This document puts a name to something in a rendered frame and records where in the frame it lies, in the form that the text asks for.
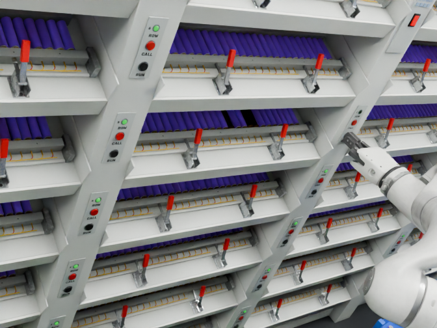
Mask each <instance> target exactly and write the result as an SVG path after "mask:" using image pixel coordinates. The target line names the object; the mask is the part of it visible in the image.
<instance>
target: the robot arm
mask: <svg viewBox="0 0 437 328"><path fill-rule="evenodd" d="M343 142H344V143H345V144H346V145H347V146H348V147H349V148H350V151H349V153H348V155H350V156H351V157H352V158H354V159H355V160H352V161H351V162H350V164H351V165H352V166H353V167H354V168H355V169H356V170H357V171H358V172H359V173H360V174H362V175H363V176H364V177H365V178H367V179H368V180H369V181H370V182H372V183H373V184H375V185H377V186H378V187H379V188H380V192H381V193H382V194H383V195H384V196H385V197H386V198H387V199H388V200H389V201H390V202H391V203H392V204H393V205H394V206H396V207H397V208H398V209H399V210H400V211H401V212H402V213H403V214H404V215H405V216H406V217H407V218H408V219H409V220H410V221H411V222H412V223H413V224H414V225H415V226H416V227H417V228H418V229H419V230H420V231H421V232H422V233H423V234H424V236H423V237H422V238H421V239H420V240H419V241H418V242H417V243H416V244H414V245H413V246H411V247H409V248H407V249H405V250H403V251H401V252H399V253H397V254H395V255H392V256H390V257H388V258H386V259H384V260H383V261H381V262H379V263H378V264H377V265H376V266H375V267H374V268H373V269H372V270H371V271H370V272H369V273H368V275H367V277H366V279H365V282H364V288H363V292H364V298H365V302H366V303H367V305H368V306H369V308H370V309H371V310H372V311H373V312H374V313H375V314H377V315H379V316H380V317H382V318H384V319H385V320H388V321H390V322H392V323H394V324H396V325H399V326H401V327H404V328H437V280H435V279H433V278H430V277H428V276H426V275H424V274H423V273H422V271H423V270H426V269H432V268H436V267H437V164H436V165H435V166H433V167H432V168H431V169H429V170H428V171H427V172H426V173H425V174H424V175H423V176H422V177H421V178H416V177H415V176H414V175H413V174H411V173H410V172H409V171H408V170H407V169H406V168H404V167H401V166H399V165H398V163H397V162H396V161H395V160H394V159H393V158H392V157H391V156H390V155H389V154H388V153H387V152H386V151H384V150H383V149H382V148H380V147H370V146H369V145H368V144H366V143H365V142H363V141H362V142H361V140H360V139H359V138H358V137H357V136H356V135H355V134H354V133H353V132H347V134H346V136H345V137H344V139H343Z"/></svg>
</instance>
